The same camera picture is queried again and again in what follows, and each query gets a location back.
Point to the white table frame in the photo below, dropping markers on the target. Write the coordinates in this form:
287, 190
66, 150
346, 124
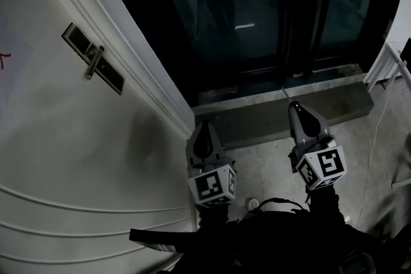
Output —
383, 64

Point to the white shoe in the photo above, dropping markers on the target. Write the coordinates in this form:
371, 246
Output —
253, 203

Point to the grey mesh pouch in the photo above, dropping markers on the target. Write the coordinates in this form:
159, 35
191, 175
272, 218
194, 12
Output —
363, 263

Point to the dark metal door lock plate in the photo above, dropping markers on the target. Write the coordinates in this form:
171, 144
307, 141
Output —
110, 77

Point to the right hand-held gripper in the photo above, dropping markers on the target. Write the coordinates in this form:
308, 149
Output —
324, 167

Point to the black desk partition panel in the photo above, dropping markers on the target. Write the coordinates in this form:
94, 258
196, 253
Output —
406, 51

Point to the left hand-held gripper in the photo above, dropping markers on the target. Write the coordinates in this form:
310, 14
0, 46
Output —
212, 184

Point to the white panelled door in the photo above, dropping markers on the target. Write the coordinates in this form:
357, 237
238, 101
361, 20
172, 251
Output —
64, 144

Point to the person's dark clothed torso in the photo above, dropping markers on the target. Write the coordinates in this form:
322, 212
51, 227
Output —
289, 244

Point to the person's left forearm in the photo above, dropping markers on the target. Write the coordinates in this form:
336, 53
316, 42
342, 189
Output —
213, 216

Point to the paper sign with red letters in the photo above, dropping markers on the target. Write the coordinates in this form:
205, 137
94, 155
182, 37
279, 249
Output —
13, 73

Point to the person's right forearm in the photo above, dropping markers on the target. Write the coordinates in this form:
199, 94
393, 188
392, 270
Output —
326, 205

